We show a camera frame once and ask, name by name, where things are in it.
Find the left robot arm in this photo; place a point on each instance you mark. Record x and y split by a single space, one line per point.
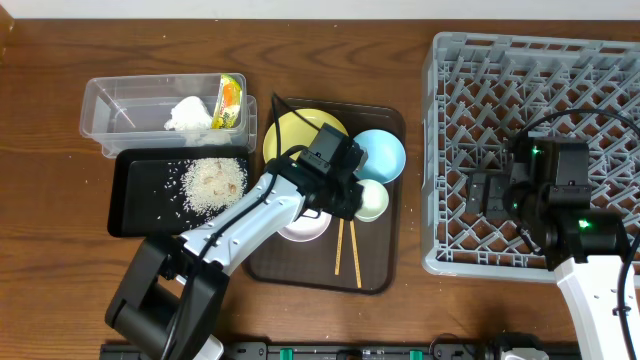
168 301

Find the yellow plate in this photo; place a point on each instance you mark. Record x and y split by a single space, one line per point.
294 131

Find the wooden chopstick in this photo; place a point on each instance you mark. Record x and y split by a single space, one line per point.
339 247
355 255

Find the white tissue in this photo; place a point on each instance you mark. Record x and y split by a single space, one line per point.
190 114

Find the grey dishwasher rack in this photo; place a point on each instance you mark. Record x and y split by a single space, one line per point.
480 89

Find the clear plastic bin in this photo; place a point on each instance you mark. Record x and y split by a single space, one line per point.
131 111

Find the dark brown tray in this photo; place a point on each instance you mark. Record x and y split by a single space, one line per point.
311 264

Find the light blue bowl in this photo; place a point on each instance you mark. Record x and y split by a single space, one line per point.
386 156

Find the white pink bowl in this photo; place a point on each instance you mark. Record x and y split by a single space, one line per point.
309 226

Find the pile of rice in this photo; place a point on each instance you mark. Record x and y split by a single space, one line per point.
207 185

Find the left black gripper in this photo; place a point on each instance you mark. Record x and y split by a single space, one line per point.
353 204

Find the black plastic bin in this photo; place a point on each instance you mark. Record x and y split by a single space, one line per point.
148 195

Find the white cup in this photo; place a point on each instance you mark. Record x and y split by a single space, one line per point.
375 200

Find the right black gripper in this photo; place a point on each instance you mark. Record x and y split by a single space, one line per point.
489 195

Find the green yellow snack wrapper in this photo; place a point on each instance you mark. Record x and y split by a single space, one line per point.
228 105

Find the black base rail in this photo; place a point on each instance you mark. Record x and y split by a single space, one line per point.
445 346

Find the left wooden chopstick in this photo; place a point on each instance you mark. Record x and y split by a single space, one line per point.
339 247

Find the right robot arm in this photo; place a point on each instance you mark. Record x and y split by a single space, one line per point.
587 249

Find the right wooden chopstick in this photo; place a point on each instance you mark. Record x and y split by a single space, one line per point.
355 255

